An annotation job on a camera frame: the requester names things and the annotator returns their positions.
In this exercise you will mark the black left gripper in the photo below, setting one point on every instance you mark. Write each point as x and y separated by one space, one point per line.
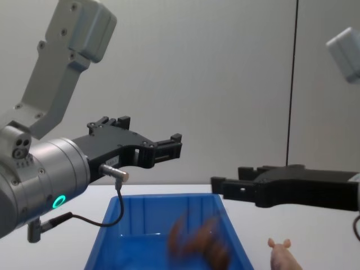
118 149

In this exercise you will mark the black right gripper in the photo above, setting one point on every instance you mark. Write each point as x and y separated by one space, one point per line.
303 187

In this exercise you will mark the brown toy animal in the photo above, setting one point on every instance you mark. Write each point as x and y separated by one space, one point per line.
208 239

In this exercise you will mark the blue plastic bin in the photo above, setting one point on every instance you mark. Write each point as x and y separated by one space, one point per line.
135 213

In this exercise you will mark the pink toy pig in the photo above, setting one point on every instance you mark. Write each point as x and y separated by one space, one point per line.
281 256

